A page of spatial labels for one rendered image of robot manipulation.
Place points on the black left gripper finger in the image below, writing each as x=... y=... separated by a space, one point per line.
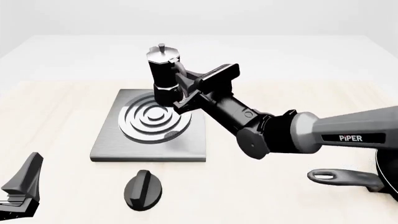
x=29 y=177

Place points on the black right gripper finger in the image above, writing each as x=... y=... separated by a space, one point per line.
x=195 y=74
x=186 y=84

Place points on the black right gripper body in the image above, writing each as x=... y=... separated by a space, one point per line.
x=199 y=99

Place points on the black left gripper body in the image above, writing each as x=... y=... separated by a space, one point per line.
x=15 y=205

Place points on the silver and black moka pot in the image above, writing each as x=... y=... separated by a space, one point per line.
x=161 y=70

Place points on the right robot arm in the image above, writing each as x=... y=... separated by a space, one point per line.
x=342 y=126

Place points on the flat black stove plate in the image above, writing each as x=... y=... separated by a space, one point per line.
x=109 y=147

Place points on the round black stove knob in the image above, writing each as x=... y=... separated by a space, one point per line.
x=143 y=190

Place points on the black frying pan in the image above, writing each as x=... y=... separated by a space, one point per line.
x=342 y=177

